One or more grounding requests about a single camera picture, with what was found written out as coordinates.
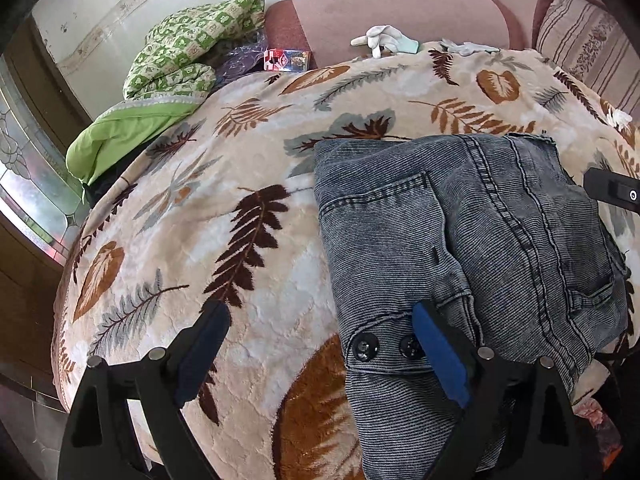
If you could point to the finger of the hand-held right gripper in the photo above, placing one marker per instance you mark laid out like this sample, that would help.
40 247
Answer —
607 185

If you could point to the white crumpled tissue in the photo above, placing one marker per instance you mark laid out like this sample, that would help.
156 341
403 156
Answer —
619 119

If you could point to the red floral cloth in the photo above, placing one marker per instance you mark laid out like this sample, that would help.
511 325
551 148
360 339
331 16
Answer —
595 417

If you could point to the blue denim pants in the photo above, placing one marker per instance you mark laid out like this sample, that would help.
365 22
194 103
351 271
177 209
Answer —
500 240

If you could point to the striped pillow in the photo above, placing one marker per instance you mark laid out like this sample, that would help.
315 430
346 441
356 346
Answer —
585 40

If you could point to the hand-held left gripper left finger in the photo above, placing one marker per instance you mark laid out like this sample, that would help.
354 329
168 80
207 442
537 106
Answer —
200 355

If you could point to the pink sofa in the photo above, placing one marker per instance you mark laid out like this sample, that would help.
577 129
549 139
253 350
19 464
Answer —
400 15

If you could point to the white glove with teal cuff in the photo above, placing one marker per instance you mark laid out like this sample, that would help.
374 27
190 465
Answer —
382 37

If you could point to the leaf printed blanket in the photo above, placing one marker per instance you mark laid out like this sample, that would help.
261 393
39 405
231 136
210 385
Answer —
250 285

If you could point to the dark cloth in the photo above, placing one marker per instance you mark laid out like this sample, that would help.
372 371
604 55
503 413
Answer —
107 185

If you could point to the small red box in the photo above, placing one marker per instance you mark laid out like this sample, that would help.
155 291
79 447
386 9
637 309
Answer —
285 59

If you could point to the wooden door frame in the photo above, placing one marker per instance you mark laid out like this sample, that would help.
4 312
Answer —
52 87

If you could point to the green patterned quilt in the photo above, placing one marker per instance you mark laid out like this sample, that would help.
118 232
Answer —
175 50

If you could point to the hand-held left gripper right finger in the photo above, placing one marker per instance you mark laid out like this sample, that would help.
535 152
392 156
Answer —
440 350

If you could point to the purple plastic bag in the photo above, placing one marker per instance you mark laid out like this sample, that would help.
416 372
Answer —
240 62

